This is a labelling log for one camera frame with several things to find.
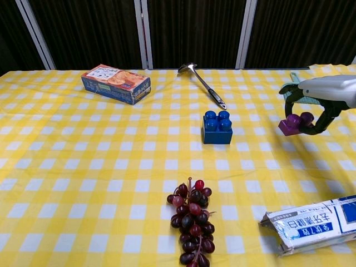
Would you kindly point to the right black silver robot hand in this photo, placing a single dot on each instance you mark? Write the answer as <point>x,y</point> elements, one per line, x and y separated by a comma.
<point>331,89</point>

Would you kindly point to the teal hand broom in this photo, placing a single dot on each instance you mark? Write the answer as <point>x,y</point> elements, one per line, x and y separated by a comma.
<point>306,99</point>

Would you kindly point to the blue white toothpaste box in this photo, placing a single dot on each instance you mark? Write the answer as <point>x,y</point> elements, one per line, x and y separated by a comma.
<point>314,225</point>

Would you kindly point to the dark red grape bunch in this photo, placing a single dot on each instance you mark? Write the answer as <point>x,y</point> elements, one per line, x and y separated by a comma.
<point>192,219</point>

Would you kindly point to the orange biscuit box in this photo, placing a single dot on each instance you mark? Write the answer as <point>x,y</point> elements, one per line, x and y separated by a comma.
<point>116,84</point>

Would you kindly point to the yellow white checkered tablecloth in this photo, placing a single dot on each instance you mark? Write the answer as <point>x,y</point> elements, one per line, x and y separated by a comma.
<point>111,172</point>

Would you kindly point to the white window frame post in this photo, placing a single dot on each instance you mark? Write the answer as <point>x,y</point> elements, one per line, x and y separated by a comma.
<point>143,36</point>
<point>246,36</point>
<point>36,36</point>

